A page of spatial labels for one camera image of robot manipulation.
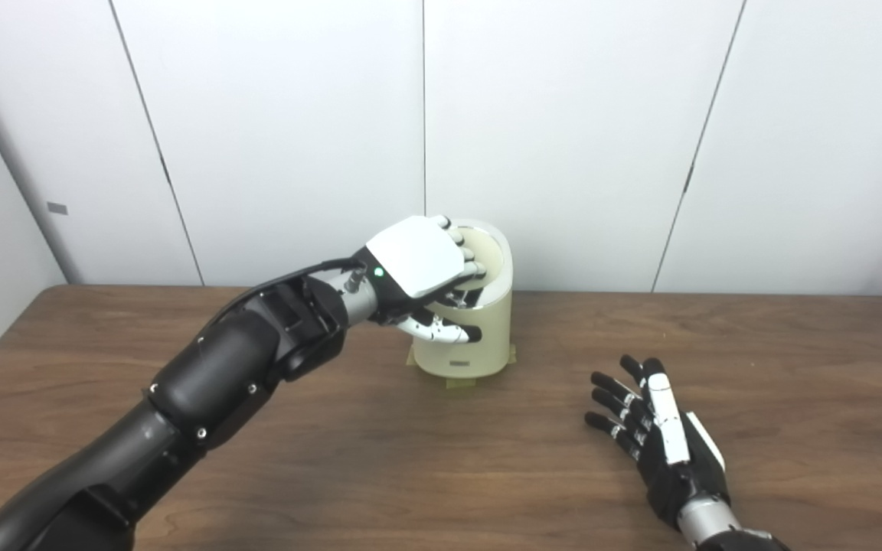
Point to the small grey wall tag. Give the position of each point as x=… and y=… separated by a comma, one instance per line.
x=57, y=208

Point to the cream-colored plastic bin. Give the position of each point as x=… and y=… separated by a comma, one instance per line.
x=479, y=337

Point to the cream round bin lid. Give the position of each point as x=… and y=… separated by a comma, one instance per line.
x=487, y=249

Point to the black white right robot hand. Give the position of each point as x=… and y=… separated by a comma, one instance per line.
x=667, y=436

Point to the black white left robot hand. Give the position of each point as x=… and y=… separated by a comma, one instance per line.
x=414, y=256

